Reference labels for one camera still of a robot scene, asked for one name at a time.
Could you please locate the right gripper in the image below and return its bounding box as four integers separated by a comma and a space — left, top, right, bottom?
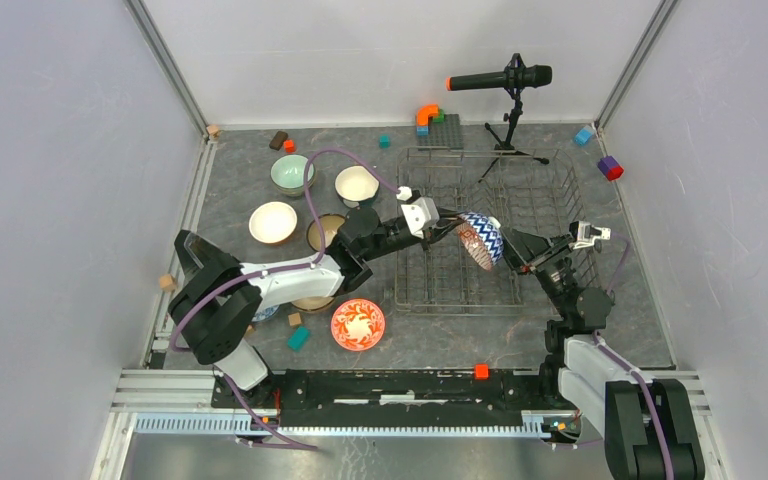
489, 226, 577, 320

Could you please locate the blue zigzag pattern bowl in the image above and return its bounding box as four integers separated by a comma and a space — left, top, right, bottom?
458, 212, 503, 271

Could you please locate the teal and white bowl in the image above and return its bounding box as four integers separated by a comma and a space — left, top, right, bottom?
334, 165, 380, 208

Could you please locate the dark brown patterned bowl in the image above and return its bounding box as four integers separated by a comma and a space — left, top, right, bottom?
305, 213, 345, 251

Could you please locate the red and white bowl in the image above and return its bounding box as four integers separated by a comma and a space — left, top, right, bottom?
330, 298, 386, 352

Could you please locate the pink speckled bowl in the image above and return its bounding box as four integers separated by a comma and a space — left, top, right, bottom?
291, 297, 334, 313

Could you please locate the mint green flower bowl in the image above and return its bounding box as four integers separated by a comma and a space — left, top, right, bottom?
270, 154, 316, 197

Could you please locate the orange bowl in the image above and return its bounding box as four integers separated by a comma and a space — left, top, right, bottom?
248, 201, 298, 245

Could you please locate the blue floral white bowl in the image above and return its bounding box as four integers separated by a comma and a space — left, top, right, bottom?
251, 305, 280, 323

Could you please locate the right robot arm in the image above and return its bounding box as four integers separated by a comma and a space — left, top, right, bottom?
500, 221, 706, 479

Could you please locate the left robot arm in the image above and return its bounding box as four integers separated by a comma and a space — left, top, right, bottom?
168, 207, 464, 408

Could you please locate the grey building block baseplate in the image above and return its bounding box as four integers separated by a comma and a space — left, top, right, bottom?
417, 114, 464, 150

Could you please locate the black microphone tripod stand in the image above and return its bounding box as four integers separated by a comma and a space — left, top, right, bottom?
477, 52, 550, 184

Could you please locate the green block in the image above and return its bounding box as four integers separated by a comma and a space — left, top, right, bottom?
430, 108, 445, 123

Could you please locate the orange curved block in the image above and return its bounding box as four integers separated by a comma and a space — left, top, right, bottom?
415, 104, 440, 127

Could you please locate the purple and red block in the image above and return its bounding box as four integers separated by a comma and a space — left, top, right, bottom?
597, 156, 624, 182

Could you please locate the light blue block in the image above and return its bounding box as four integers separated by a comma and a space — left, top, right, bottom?
573, 125, 596, 146

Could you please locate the small orange cube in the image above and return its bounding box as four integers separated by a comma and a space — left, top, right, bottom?
473, 364, 490, 380

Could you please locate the black microphone orange tip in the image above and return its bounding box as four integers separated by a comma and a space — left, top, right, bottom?
446, 65, 553, 91

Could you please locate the teal block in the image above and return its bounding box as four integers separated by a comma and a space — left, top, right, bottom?
287, 326, 311, 352

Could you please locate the brown block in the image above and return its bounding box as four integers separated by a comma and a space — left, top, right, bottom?
269, 130, 289, 151

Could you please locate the black clear-top box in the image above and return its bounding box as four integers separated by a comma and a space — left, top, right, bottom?
174, 229, 223, 281

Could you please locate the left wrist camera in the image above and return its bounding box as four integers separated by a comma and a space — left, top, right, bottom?
396, 186, 440, 239

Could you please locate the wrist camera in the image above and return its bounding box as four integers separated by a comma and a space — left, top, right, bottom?
396, 186, 440, 239
569, 221, 612, 250

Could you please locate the grey wire dish rack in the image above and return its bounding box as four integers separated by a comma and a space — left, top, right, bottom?
394, 147, 602, 318

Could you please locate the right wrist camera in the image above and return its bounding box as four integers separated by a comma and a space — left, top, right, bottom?
569, 221, 612, 250

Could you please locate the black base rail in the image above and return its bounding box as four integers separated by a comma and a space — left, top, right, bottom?
211, 368, 584, 431

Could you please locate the wooden cube at wall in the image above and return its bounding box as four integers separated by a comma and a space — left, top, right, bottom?
158, 274, 178, 293

